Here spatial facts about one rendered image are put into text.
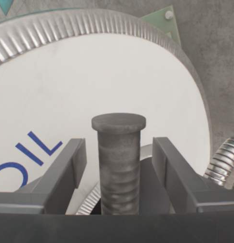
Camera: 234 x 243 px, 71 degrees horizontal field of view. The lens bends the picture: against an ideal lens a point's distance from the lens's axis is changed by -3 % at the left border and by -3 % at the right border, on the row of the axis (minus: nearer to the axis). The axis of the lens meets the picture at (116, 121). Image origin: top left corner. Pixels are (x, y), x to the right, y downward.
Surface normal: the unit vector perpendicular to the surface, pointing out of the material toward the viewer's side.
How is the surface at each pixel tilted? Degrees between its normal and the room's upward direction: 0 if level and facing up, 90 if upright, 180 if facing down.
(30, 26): 90
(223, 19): 0
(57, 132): 90
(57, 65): 90
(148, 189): 32
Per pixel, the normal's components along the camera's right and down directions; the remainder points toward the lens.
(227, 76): -0.63, 0.59
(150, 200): -0.71, -0.12
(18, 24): 0.68, 0.08
